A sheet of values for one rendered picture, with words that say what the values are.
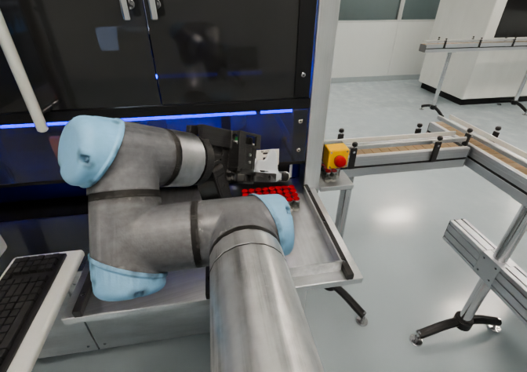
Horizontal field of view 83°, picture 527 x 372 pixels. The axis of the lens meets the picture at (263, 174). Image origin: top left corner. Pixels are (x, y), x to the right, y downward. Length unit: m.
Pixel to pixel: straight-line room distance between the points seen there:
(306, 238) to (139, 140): 0.63
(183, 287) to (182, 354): 0.95
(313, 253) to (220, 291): 0.61
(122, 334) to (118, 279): 1.30
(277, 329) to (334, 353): 1.50
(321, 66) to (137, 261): 0.74
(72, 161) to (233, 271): 0.19
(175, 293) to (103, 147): 0.51
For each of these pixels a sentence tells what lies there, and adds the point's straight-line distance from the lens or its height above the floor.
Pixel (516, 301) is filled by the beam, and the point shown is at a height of 0.48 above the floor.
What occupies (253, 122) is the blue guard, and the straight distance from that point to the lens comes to 0.92.
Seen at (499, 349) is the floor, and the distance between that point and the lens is 2.04.
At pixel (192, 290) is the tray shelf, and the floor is 0.88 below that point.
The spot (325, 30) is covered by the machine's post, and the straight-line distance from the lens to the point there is 0.91.
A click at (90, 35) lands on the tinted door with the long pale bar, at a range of 0.91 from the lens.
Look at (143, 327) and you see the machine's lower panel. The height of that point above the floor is 0.21.
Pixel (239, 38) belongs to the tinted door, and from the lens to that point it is 0.87.
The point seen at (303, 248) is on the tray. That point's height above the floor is 0.88.
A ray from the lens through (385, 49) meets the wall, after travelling 6.36.
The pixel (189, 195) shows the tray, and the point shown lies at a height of 0.88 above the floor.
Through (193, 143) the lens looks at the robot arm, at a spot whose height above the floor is 1.32.
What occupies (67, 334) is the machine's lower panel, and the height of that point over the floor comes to 0.23.
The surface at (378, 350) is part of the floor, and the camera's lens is 1.77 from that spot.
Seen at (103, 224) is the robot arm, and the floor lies 1.29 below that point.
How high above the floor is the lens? 1.49
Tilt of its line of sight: 32 degrees down
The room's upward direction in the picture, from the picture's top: straight up
